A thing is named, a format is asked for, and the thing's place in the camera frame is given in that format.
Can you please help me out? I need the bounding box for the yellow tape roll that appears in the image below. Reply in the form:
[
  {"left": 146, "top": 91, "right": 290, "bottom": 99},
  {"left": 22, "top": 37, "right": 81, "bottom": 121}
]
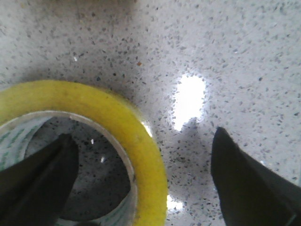
[{"left": 0, "top": 80, "right": 168, "bottom": 226}]

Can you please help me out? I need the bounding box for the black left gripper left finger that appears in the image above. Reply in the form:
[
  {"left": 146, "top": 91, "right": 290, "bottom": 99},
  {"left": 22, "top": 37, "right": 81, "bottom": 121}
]
[{"left": 0, "top": 134, "right": 79, "bottom": 226}]

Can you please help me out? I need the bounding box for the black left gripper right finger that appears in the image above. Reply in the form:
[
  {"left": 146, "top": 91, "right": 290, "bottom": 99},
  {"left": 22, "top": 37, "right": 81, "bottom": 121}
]
[{"left": 211, "top": 127, "right": 301, "bottom": 226}]

